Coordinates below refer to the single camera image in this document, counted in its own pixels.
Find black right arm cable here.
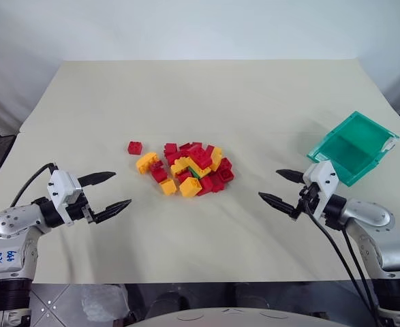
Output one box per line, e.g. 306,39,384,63
341,227,384,327
305,200,382,327

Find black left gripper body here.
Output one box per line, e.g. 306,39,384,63
66,189,101,225

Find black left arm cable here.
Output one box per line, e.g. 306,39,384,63
10,163,59,208

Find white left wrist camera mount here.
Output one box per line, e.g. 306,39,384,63
46,169,84,226

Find clear plastic bag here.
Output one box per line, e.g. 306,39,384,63
80,284,129,324

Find dark rounded shape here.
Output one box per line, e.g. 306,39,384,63
147,289,191,316

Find green plastic bin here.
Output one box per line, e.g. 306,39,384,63
305,110,400,188

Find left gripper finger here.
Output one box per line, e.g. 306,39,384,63
78,171,117,188
94,199,133,224

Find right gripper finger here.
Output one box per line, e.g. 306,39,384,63
258,191,300,219
275,168,306,185

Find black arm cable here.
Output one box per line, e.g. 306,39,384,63
305,200,382,327
341,227,384,327
10,163,59,208

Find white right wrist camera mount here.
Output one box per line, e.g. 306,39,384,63
301,159,340,221

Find yellow plastic toy brick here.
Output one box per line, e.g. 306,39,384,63
204,145,225,172
135,152,161,175
158,178,178,197
170,157,196,176
179,176,202,199

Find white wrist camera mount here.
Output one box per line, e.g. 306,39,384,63
301,159,340,221
46,169,84,226

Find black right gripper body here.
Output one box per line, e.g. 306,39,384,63
292,183,320,222

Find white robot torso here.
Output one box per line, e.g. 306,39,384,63
127,306,339,327

